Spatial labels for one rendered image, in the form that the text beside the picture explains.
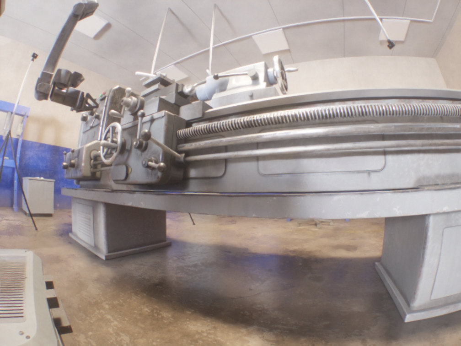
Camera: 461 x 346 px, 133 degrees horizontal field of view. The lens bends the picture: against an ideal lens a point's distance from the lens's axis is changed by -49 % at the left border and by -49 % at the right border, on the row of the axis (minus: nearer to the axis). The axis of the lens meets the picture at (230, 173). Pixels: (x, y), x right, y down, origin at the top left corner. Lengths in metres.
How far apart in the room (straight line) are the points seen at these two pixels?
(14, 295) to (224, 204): 0.58
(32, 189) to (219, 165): 2.96
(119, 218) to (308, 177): 1.22
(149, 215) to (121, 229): 0.28
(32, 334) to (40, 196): 3.11
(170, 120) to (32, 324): 0.79
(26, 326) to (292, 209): 0.60
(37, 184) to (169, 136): 2.80
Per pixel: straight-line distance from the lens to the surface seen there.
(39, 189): 3.39
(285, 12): 3.76
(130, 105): 0.95
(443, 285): 0.88
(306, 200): 0.52
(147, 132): 0.69
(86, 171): 1.55
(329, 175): 0.70
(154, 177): 0.80
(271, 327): 0.75
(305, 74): 4.69
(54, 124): 4.96
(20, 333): 0.36
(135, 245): 1.58
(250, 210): 0.56
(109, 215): 1.43
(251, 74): 1.00
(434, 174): 0.82
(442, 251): 0.82
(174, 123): 0.86
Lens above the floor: 0.47
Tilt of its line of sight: 6 degrees up
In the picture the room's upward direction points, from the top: straight up
